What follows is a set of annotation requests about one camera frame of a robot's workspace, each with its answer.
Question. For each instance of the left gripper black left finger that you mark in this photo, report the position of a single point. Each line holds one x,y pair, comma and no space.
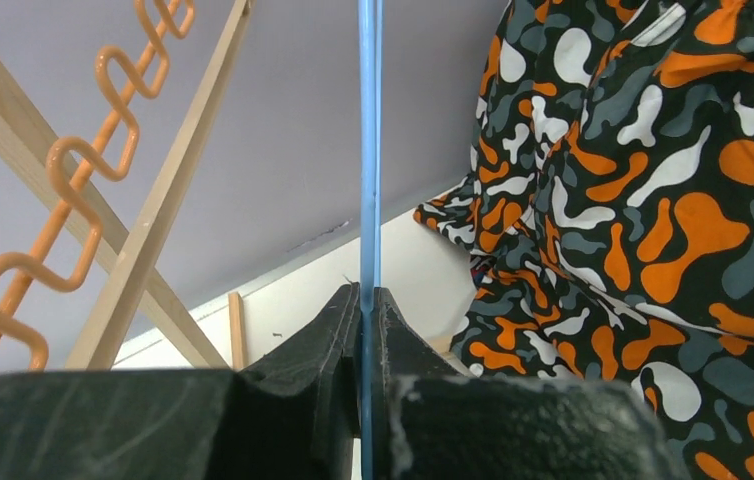
290,415

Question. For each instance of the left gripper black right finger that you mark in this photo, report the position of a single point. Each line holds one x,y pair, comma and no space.
430,421

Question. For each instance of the blue wire hanger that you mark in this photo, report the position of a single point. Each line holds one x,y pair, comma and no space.
370,59

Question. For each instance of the orange plastic hanger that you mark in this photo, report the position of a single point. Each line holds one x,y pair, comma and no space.
70,162

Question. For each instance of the orange camouflage shorts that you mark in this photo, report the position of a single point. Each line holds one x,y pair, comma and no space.
609,212

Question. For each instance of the wooden clothes rack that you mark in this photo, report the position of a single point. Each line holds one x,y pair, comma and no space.
50,48

